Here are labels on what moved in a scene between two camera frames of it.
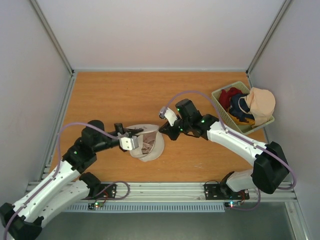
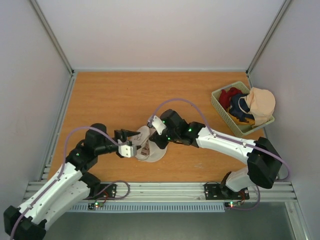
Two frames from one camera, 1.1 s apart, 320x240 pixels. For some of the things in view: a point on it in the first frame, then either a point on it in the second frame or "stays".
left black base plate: (107, 191) stays
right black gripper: (173, 130) → (158, 140)
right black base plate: (221, 191) stays
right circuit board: (232, 204) stays
